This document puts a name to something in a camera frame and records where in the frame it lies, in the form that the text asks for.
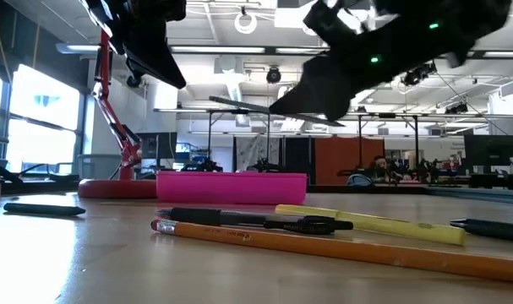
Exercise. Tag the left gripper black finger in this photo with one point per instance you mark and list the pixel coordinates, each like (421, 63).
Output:
(154, 55)

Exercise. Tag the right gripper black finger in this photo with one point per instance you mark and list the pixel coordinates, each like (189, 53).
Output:
(307, 90)
(342, 99)

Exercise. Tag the pink plastic supply box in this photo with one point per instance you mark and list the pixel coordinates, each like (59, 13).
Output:
(230, 188)

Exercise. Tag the yellow highlighter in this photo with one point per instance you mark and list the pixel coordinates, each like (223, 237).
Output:
(408, 230)

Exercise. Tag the orange pencil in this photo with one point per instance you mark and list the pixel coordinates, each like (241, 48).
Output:
(323, 249)

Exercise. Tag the black pen with rubber grip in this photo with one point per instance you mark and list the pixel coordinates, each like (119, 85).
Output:
(197, 216)

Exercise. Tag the dark green crayon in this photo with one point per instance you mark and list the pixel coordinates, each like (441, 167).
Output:
(40, 209)

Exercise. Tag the matte black clip pen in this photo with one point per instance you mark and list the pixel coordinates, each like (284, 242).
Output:
(492, 230)

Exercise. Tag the black background robot arm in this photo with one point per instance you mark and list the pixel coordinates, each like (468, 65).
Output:
(264, 165)
(203, 165)

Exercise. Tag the black round ceiling fixture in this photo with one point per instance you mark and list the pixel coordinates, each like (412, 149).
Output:
(133, 81)
(274, 75)

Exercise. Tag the black ceiling track light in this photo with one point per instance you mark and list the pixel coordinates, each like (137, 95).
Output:
(416, 75)

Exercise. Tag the orange partition panel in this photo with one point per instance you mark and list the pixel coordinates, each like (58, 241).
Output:
(340, 156)

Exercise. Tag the black curtain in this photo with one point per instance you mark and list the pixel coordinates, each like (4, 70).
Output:
(298, 154)

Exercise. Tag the blue white round object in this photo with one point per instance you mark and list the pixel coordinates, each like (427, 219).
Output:
(359, 180)

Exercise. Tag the black monitor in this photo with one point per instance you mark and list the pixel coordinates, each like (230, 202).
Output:
(490, 150)

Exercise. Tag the blue-grey side table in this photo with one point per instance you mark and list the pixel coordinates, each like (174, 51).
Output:
(484, 195)

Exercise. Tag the black background rig frame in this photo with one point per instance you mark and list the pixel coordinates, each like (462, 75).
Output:
(360, 143)
(209, 139)

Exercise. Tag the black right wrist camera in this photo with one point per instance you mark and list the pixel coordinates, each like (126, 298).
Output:
(319, 21)

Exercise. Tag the black aluminium table frame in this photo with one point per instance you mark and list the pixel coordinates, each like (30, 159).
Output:
(49, 179)

